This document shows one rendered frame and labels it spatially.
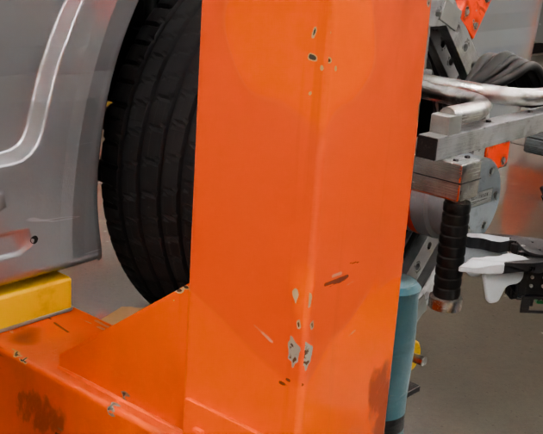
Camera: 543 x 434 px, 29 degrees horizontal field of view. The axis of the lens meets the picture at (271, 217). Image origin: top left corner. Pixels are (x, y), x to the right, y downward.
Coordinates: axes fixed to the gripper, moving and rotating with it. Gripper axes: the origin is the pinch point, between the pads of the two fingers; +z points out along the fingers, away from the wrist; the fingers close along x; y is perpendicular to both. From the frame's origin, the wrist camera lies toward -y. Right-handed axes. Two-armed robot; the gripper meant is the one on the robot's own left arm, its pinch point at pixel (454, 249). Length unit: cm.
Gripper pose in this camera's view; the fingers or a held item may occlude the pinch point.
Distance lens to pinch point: 136.8
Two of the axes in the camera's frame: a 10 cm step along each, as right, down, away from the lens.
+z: -10.0, -0.4, -0.9
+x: -0.7, -3.0, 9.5
